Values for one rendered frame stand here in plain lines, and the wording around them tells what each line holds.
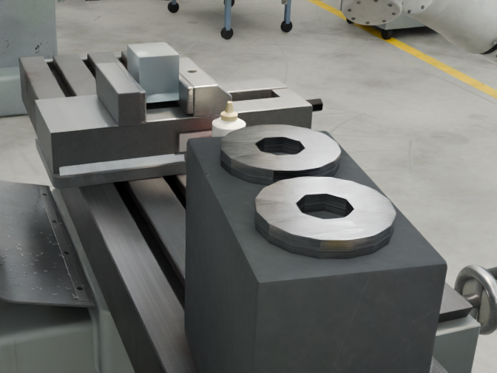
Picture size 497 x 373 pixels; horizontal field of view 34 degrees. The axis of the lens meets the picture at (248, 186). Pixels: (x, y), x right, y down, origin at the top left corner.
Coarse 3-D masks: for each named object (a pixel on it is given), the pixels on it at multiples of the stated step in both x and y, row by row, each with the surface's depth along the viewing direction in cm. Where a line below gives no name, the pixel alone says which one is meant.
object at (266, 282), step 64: (256, 128) 63; (192, 192) 63; (256, 192) 56; (320, 192) 53; (192, 256) 65; (256, 256) 48; (320, 256) 48; (384, 256) 49; (192, 320) 68; (256, 320) 47; (320, 320) 48; (384, 320) 49
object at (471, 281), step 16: (464, 272) 135; (480, 272) 132; (496, 272) 133; (464, 288) 137; (480, 288) 133; (496, 288) 130; (480, 304) 134; (496, 304) 129; (480, 320) 134; (496, 320) 130
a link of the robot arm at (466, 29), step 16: (464, 0) 95; (480, 0) 97; (496, 0) 100; (448, 16) 95; (464, 16) 96; (480, 16) 97; (496, 16) 99; (448, 32) 98; (464, 32) 98; (480, 32) 98; (496, 32) 99; (464, 48) 101; (480, 48) 101; (496, 48) 102
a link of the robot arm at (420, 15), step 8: (408, 0) 96; (416, 0) 95; (424, 0) 94; (432, 0) 93; (440, 0) 93; (448, 0) 94; (408, 8) 96; (416, 8) 95; (424, 8) 94; (432, 8) 94; (440, 8) 94; (416, 16) 95; (424, 16) 95; (432, 16) 95
